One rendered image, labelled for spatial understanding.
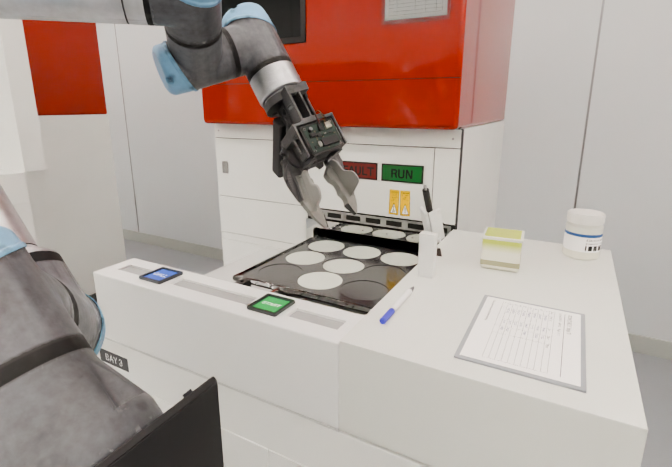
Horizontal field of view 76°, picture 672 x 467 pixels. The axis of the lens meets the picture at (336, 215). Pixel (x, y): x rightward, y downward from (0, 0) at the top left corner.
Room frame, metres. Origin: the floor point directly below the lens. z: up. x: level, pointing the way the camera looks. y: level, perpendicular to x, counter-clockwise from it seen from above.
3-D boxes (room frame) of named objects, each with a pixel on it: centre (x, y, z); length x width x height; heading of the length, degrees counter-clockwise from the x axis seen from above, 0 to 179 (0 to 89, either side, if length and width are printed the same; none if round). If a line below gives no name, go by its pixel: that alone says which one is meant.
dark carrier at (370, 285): (0.99, -0.02, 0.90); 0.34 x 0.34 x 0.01; 61
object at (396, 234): (1.18, -0.10, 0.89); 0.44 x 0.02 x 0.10; 61
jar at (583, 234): (0.88, -0.53, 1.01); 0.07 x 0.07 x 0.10
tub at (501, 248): (0.82, -0.33, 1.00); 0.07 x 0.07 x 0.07; 65
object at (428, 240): (0.78, -0.18, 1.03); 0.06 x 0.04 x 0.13; 151
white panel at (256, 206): (1.28, 0.04, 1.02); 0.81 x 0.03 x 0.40; 61
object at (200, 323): (0.71, 0.22, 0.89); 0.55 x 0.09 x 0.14; 61
